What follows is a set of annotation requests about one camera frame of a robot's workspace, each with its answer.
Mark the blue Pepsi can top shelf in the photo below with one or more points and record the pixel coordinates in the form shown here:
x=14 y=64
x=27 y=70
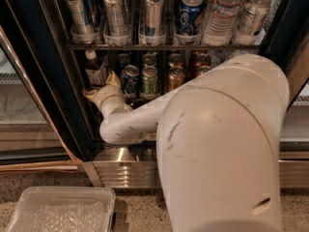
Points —
x=189 y=17

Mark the open fridge glass door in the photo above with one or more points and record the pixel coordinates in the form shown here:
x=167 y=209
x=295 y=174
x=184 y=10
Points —
x=29 y=140

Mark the tall silver can far left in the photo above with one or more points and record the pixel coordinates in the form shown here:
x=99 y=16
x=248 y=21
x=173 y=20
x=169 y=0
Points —
x=82 y=20

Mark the large clear water bottle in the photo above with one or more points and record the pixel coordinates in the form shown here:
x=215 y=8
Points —
x=219 y=21

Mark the dark bottle with white cap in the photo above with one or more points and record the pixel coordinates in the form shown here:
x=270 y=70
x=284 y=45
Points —
x=95 y=68

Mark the red can middle shelf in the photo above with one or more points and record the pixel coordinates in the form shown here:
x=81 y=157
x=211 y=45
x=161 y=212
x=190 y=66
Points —
x=201 y=70

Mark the blue can middle shelf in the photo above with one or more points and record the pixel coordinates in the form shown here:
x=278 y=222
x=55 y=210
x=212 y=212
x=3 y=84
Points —
x=129 y=80

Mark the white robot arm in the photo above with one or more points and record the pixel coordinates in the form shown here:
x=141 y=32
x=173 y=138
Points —
x=217 y=143

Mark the gold can middle shelf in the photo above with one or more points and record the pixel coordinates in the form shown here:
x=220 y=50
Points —
x=176 y=77

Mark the silver can top right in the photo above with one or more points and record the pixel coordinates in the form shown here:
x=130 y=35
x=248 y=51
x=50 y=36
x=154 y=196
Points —
x=253 y=17

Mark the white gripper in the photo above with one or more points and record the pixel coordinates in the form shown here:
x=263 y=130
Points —
x=106 y=96

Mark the clear plastic bin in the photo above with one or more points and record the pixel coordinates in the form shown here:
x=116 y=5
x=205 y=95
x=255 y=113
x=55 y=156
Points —
x=63 y=209

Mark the green can middle shelf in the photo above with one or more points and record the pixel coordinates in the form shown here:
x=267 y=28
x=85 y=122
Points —
x=149 y=81

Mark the tall silver blue can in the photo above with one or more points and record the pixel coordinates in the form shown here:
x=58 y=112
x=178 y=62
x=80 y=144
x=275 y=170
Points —
x=153 y=17

